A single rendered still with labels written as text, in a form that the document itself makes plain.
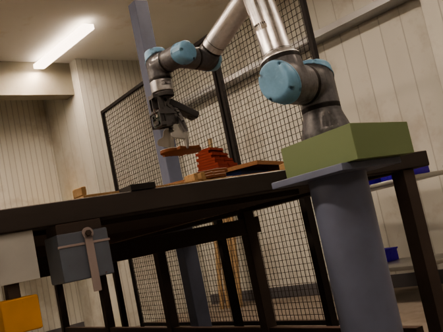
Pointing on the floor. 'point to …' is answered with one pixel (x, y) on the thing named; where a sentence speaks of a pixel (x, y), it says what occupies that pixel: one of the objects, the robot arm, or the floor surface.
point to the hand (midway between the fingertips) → (180, 150)
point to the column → (353, 244)
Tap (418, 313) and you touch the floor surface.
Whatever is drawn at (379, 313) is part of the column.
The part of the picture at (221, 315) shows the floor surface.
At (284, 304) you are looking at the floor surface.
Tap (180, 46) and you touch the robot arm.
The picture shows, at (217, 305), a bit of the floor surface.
